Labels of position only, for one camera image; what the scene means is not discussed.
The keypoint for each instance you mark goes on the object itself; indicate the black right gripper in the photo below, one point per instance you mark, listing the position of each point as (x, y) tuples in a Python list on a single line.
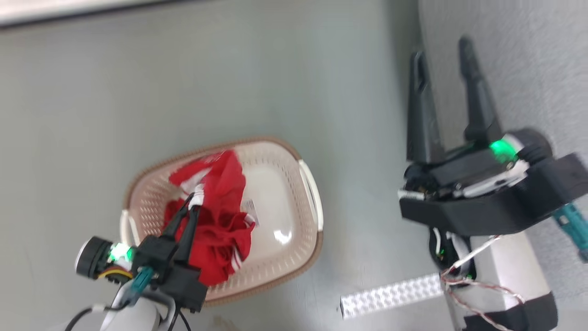
[(487, 202)]

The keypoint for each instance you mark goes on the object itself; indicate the white black wall baseboard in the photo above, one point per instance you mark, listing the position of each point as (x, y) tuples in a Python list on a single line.
[(55, 10)]

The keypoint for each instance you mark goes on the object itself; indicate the beige plastic laundry basket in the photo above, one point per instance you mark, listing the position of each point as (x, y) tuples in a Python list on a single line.
[(280, 202)]

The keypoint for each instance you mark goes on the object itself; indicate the red white-trimmed garment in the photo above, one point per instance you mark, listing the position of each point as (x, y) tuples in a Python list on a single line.
[(225, 230)]

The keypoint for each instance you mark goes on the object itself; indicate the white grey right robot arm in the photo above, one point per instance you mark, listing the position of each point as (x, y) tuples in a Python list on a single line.
[(505, 271)]

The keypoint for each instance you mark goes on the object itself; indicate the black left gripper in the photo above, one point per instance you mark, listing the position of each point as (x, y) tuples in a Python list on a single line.
[(158, 257)]

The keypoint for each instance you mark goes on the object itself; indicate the perforated white metal strip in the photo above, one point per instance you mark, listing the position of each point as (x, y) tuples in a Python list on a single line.
[(390, 294)]

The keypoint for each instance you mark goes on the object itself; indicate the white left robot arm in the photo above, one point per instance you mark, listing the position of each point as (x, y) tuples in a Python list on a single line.
[(133, 317)]

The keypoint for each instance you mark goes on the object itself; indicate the printed basket label sticker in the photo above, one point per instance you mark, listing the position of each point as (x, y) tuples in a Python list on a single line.
[(251, 212)]

